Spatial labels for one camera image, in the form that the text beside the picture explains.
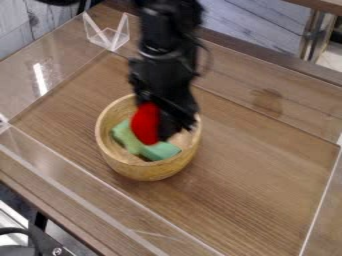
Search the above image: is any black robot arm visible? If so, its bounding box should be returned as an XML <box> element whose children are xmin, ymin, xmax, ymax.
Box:
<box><xmin>128</xmin><ymin>0</ymin><xmax>203</xmax><ymax>145</ymax></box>

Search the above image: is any green rectangular block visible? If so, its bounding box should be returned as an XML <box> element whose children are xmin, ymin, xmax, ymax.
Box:
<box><xmin>111</xmin><ymin>120</ymin><xmax>182</xmax><ymax>161</ymax></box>

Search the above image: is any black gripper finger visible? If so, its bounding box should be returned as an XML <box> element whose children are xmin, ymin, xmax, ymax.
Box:
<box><xmin>131</xmin><ymin>84</ymin><xmax>151</xmax><ymax>106</ymax></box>
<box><xmin>157</xmin><ymin>103</ymin><xmax>199</xmax><ymax>141</ymax></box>

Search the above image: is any black table frame bracket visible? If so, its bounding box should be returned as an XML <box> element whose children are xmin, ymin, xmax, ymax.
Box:
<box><xmin>28</xmin><ymin>212</ymin><xmax>75</xmax><ymax>256</ymax></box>

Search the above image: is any wooden bowl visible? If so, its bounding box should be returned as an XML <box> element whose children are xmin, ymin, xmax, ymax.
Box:
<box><xmin>95</xmin><ymin>94</ymin><xmax>203</xmax><ymax>181</ymax></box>

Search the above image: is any metal table leg background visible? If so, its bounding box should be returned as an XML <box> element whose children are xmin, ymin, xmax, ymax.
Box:
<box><xmin>299</xmin><ymin>10</ymin><xmax>337</xmax><ymax>63</ymax></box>

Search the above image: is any black cable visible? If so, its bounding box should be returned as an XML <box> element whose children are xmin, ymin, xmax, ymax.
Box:
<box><xmin>0</xmin><ymin>227</ymin><xmax>32</xmax><ymax>248</ymax></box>

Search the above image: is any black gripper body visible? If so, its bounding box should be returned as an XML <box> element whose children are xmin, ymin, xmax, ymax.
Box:
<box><xmin>127</xmin><ymin>53</ymin><xmax>200</xmax><ymax>114</ymax></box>

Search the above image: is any clear acrylic corner bracket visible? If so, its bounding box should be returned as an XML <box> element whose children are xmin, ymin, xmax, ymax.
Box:
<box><xmin>81</xmin><ymin>12</ymin><xmax>129</xmax><ymax>52</ymax></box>

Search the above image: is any red plush fruit green leaf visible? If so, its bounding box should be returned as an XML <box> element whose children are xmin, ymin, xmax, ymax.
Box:
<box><xmin>127</xmin><ymin>102</ymin><xmax>160</xmax><ymax>155</ymax></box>

